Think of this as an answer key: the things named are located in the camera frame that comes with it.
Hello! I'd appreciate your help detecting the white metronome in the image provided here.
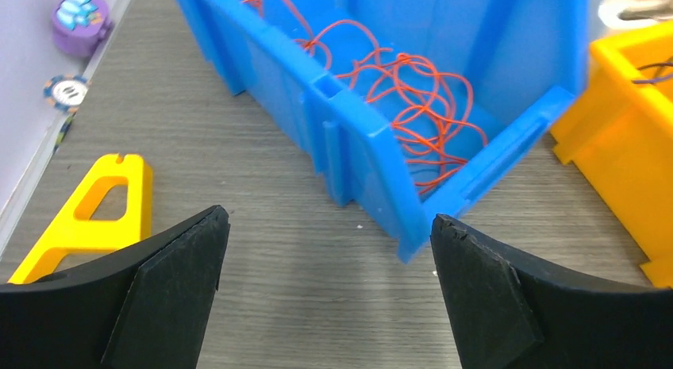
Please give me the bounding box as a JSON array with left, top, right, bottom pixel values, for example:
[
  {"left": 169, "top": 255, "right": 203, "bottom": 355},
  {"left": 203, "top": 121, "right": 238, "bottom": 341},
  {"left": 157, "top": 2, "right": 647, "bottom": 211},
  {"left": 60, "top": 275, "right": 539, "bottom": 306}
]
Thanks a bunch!
[{"left": 598, "top": 0, "right": 672, "bottom": 32}]

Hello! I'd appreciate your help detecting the dark purple cable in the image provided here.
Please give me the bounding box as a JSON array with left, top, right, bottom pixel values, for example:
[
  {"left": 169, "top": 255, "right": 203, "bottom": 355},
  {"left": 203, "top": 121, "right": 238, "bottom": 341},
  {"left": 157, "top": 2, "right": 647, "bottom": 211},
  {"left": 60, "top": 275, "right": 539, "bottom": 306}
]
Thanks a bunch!
[{"left": 630, "top": 61, "right": 673, "bottom": 86}]

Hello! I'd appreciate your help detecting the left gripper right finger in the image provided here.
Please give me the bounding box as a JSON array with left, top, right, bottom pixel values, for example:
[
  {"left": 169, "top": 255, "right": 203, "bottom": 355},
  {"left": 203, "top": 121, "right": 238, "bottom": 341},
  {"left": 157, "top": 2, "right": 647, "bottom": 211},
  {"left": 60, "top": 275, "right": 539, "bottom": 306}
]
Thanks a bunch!
[{"left": 430, "top": 214, "right": 672, "bottom": 368}]

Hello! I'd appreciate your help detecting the red orange cable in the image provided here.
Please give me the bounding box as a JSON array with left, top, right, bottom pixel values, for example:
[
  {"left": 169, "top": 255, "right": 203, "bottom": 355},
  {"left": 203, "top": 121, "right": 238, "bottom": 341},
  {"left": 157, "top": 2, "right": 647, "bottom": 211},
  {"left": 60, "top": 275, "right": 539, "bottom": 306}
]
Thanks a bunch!
[{"left": 231, "top": 0, "right": 490, "bottom": 197}]

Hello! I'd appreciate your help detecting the yellow triangle block left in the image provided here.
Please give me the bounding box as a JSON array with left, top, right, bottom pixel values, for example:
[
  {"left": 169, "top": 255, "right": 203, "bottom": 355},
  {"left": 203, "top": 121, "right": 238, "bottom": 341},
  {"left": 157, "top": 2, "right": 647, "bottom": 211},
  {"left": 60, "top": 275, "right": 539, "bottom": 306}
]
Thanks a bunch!
[{"left": 8, "top": 154, "right": 153, "bottom": 284}]

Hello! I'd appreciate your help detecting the purple lotus toy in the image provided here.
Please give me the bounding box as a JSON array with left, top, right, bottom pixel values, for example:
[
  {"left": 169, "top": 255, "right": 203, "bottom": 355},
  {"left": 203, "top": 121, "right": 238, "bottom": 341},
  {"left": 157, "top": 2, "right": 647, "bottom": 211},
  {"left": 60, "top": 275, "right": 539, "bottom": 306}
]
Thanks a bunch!
[{"left": 51, "top": 0, "right": 113, "bottom": 58}]

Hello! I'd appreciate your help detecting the blue plastic bin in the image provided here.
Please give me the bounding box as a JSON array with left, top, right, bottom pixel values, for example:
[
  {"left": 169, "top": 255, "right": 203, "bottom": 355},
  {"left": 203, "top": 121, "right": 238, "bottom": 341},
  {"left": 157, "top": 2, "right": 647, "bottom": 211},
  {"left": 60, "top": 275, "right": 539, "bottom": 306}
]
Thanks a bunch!
[{"left": 176, "top": 0, "right": 589, "bottom": 262}]

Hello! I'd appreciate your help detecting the poker chip left edge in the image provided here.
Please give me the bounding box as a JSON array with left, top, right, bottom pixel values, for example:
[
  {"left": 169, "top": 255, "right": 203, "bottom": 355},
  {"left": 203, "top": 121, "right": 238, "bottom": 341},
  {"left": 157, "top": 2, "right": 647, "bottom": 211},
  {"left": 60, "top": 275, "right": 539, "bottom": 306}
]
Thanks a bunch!
[{"left": 43, "top": 75, "right": 89, "bottom": 113}]

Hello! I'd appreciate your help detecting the orange plastic bin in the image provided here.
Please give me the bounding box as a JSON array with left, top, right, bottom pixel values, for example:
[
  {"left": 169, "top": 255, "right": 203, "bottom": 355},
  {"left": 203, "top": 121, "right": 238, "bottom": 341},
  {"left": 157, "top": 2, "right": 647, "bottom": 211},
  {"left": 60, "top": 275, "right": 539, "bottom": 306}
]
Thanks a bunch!
[{"left": 551, "top": 21, "right": 672, "bottom": 288}]

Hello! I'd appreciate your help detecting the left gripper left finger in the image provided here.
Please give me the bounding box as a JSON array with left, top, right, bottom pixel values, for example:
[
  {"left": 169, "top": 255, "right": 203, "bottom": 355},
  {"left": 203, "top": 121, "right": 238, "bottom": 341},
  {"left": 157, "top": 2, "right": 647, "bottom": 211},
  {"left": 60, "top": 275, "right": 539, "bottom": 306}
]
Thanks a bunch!
[{"left": 1, "top": 206, "right": 230, "bottom": 368}]

